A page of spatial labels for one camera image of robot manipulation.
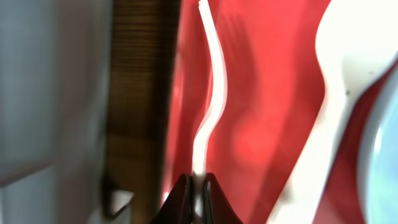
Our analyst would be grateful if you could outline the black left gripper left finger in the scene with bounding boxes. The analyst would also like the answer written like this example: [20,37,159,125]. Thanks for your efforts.
[150,174,192,224]

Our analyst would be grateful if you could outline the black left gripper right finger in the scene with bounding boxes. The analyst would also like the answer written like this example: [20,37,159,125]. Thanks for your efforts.
[203,173,243,224]

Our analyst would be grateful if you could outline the pink plastic fork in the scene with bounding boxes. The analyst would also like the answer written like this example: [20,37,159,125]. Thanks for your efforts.
[191,0,228,178]

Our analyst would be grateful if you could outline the grey dishwasher rack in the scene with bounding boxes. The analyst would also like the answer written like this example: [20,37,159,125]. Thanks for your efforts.
[1,0,131,224]

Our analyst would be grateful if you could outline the red plastic tray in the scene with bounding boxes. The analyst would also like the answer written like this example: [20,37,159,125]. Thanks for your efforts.
[160,0,398,224]

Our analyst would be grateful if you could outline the large light blue plate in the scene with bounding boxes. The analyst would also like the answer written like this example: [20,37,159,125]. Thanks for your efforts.
[357,69,397,224]

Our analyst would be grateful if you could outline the cream plastic spoon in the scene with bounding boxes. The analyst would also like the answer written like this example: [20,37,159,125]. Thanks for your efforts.
[267,0,397,224]

